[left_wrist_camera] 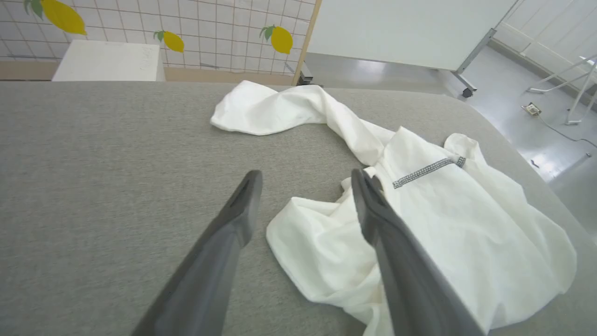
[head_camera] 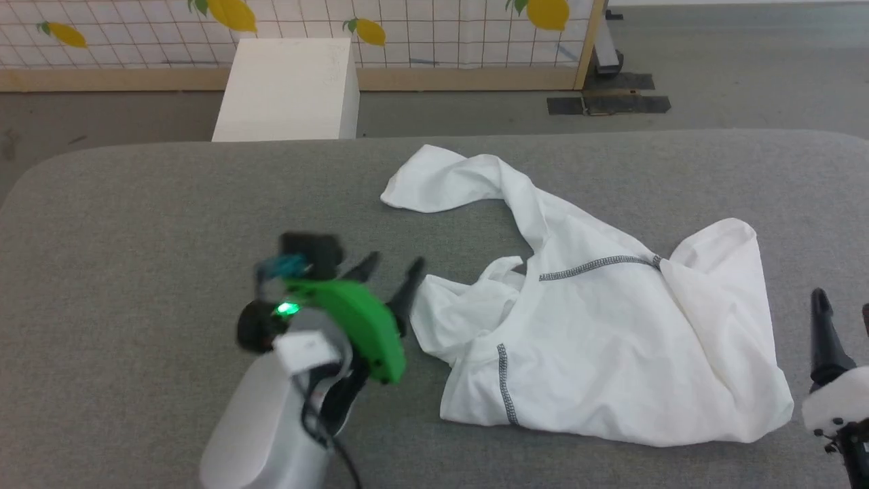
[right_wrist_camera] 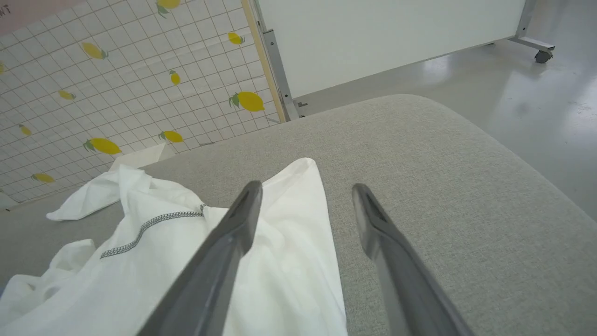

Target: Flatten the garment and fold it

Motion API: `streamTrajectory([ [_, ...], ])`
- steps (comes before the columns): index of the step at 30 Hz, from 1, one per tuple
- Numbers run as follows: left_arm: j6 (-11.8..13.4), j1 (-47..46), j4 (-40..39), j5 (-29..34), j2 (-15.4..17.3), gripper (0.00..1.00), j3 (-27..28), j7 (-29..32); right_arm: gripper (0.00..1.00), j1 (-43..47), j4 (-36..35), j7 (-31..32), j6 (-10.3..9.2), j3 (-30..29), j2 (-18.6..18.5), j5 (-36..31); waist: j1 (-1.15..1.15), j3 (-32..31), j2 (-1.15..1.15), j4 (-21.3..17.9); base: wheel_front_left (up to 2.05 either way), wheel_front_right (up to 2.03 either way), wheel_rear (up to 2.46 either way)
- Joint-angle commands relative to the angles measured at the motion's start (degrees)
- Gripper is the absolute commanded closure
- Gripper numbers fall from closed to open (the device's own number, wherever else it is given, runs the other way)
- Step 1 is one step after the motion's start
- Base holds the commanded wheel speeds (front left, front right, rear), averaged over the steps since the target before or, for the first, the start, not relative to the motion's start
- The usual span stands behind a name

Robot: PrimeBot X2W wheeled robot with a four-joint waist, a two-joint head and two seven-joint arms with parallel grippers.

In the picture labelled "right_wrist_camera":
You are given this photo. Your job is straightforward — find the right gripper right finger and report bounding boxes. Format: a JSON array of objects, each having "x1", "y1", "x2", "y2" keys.
[{"x1": 352, "y1": 183, "x2": 475, "y2": 336}]

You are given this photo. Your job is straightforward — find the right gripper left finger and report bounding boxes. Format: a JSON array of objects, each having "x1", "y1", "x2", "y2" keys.
[{"x1": 138, "y1": 181, "x2": 263, "y2": 336}]

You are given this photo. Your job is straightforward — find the white garment with grey trim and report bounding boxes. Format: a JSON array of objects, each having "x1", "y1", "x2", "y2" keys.
[{"x1": 0, "y1": 157, "x2": 348, "y2": 336}]

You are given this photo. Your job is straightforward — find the white rolling partition board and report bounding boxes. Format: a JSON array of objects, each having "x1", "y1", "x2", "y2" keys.
[{"x1": 247, "y1": 0, "x2": 555, "y2": 122}]

